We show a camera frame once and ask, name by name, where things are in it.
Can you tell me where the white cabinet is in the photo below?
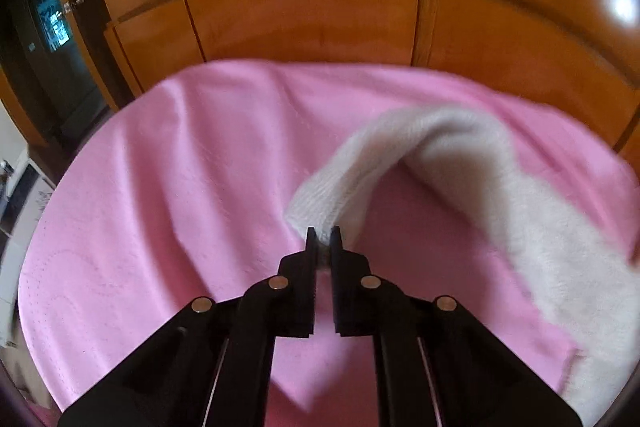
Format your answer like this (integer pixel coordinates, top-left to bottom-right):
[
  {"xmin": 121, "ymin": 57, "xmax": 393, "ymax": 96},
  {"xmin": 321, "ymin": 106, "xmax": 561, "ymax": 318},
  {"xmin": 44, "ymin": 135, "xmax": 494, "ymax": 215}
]
[{"xmin": 0, "ymin": 157, "xmax": 57, "ymax": 348}]

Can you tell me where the pink bed sheet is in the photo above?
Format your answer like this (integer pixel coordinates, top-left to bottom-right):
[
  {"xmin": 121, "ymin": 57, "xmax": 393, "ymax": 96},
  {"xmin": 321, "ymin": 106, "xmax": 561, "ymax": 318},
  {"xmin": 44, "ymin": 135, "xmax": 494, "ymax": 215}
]
[{"xmin": 17, "ymin": 59, "xmax": 640, "ymax": 427}]

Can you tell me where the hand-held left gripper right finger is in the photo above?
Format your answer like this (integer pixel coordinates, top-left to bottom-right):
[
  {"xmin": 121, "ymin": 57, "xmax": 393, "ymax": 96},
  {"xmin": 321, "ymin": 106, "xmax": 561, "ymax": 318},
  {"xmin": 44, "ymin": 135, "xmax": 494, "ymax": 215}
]
[{"xmin": 330, "ymin": 226, "xmax": 584, "ymax": 427}]

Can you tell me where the white knitted sweater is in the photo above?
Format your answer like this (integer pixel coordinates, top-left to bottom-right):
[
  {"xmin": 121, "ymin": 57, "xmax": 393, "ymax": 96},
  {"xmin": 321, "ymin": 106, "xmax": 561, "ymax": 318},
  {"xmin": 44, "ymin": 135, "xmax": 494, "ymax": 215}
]
[{"xmin": 284, "ymin": 106, "xmax": 640, "ymax": 427}]

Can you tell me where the dark door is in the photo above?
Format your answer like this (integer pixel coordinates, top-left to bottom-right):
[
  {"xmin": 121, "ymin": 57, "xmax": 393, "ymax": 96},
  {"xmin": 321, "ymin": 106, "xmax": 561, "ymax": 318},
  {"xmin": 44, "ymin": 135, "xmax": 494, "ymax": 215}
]
[{"xmin": 0, "ymin": 0, "xmax": 121, "ymax": 152}]

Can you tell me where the wooden wardrobe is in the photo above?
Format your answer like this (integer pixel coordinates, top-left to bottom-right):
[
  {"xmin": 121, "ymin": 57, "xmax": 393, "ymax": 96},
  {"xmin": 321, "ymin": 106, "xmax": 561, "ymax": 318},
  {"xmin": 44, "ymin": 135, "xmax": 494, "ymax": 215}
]
[{"xmin": 50, "ymin": 0, "xmax": 640, "ymax": 158}]

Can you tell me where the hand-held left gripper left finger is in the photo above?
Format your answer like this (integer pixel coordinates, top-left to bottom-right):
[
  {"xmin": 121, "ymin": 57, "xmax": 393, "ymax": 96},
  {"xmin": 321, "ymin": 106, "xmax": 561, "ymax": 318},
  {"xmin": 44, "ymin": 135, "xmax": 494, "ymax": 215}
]
[{"xmin": 59, "ymin": 228, "xmax": 319, "ymax": 427}]

